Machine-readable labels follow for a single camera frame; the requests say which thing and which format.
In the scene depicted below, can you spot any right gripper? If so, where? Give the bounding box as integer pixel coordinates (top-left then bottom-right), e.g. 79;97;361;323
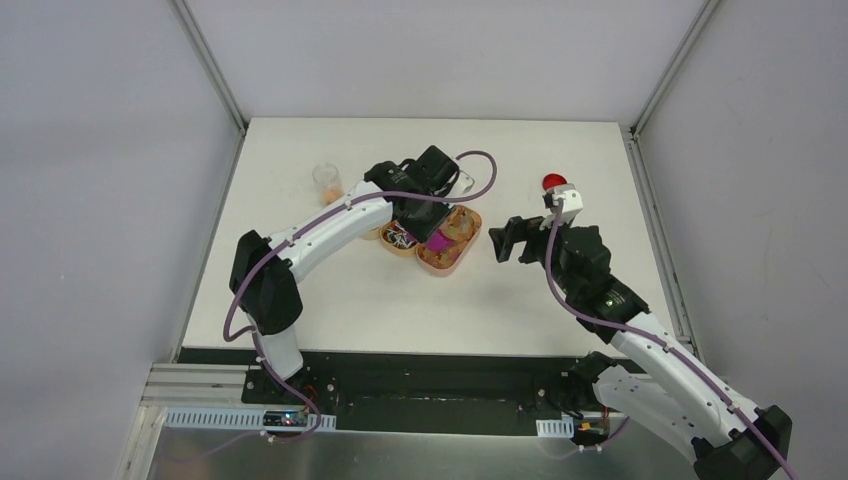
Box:
489;210;581;300

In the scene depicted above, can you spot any magenta plastic scoop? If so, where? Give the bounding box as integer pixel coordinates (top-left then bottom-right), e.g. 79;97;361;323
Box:
423;229;454;252

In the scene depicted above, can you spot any clear plastic jar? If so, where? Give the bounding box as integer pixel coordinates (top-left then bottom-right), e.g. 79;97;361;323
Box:
312;163;344;206

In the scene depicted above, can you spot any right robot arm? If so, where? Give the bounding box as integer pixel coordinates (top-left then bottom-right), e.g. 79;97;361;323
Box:
489;217;792;479

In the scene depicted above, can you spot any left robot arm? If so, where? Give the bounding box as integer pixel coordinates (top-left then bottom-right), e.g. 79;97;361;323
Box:
229;146;475;405

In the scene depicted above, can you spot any tray of lollipop candies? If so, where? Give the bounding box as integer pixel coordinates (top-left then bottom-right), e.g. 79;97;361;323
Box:
379;221;419;258

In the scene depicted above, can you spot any tray of popsicle candies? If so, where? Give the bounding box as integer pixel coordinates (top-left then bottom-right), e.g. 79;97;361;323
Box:
414;206;483;277

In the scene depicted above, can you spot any red jar lid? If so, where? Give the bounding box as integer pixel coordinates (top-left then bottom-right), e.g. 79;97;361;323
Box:
542;173;568;191

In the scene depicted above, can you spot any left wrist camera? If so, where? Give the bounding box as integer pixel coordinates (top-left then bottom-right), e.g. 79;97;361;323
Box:
448;170;475;198

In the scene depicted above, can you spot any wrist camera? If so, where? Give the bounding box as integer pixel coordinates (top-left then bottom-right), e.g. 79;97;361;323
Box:
448;170;475;198
543;183;584;226

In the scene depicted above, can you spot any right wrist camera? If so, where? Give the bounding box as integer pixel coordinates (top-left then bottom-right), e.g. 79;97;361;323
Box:
543;183;584;226

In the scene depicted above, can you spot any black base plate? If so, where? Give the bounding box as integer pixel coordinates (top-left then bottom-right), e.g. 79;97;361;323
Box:
241;351;604;436

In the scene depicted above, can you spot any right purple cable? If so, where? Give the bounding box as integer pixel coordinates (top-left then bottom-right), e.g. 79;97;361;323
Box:
544;198;793;480

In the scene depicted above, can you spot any purple cable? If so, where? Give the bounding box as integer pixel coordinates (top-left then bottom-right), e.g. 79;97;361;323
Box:
544;198;793;480
222;149;498;444

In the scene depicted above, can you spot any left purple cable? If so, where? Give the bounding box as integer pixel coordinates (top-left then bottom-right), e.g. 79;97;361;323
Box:
222;149;498;444

